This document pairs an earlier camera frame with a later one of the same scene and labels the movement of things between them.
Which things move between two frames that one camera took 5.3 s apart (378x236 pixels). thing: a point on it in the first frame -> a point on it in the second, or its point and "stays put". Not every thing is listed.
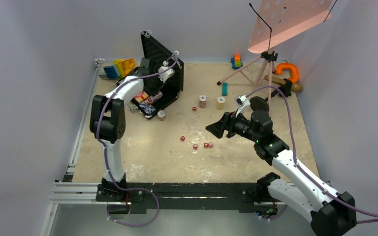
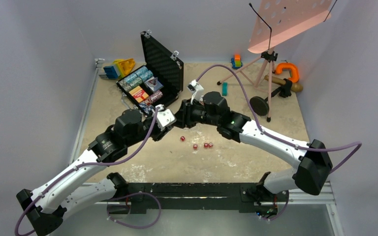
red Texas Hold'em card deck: [141, 96] stays put
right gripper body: [238, 126] -> [193, 114]
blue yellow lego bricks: [121, 67] stays put
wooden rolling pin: [296, 87] stays put
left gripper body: [155, 84] -> [156, 133]
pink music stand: [276, 19] stays put
